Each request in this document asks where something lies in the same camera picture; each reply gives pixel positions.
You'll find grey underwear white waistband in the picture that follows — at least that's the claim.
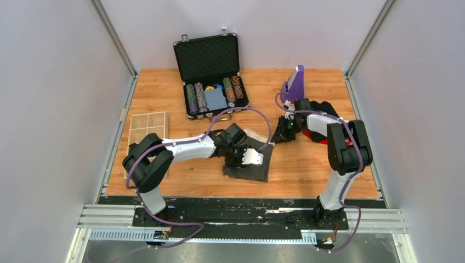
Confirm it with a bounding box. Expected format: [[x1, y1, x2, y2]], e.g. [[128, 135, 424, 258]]
[[222, 128, 275, 182]]

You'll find red underwear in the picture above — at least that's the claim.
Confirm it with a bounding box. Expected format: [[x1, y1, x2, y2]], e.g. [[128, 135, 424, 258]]
[[303, 128, 353, 147]]

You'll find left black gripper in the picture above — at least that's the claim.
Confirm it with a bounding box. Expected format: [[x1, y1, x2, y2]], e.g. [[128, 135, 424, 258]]
[[223, 143, 252, 169]]

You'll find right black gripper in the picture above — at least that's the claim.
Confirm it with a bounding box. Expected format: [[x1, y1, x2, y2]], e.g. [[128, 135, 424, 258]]
[[270, 116, 304, 144]]

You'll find black underwear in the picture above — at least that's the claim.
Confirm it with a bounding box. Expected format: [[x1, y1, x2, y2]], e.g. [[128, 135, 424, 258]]
[[310, 101, 339, 118]]

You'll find purple card holder stand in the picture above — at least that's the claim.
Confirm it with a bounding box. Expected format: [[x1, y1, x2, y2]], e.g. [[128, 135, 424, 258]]
[[280, 65, 305, 103]]

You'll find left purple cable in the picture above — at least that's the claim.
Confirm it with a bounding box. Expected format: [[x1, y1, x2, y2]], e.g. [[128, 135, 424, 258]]
[[125, 106, 273, 251]]

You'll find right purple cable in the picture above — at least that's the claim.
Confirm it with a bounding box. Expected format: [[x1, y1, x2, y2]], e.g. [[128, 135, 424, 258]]
[[275, 92, 365, 254]]

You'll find black poker chip case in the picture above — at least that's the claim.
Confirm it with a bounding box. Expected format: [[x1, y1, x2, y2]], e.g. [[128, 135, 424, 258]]
[[173, 30, 250, 120]]

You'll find slotted cable duct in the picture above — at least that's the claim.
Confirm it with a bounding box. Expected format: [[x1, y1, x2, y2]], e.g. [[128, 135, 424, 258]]
[[88, 228, 317, 245]]

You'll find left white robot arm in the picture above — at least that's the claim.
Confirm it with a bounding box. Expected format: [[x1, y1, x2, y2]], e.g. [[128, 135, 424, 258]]
[[122, 124, 263, 226]]

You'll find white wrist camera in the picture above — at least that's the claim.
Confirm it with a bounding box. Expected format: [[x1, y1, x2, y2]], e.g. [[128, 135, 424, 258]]
[[283, 100, 295, 121], [242, 148, 264, 165]]

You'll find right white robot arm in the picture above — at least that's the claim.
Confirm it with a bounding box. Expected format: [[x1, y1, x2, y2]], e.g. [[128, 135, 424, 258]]
[[271, 98, 373, 229]]

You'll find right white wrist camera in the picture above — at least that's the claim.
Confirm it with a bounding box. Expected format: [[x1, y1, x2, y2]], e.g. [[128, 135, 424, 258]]
[[283, 100, 295, 121]]

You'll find purple cable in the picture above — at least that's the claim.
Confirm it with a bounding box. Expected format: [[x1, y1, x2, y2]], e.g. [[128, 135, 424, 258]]
[[125, 106, 273, 251], [275, 92, 365, 254]]

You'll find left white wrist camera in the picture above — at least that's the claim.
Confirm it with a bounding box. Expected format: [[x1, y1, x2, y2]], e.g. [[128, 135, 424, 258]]
[[242, 148, 264, 165]]

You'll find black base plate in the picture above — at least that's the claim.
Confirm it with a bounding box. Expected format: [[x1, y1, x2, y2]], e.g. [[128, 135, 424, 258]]
[[131, 197, 388, 241]]

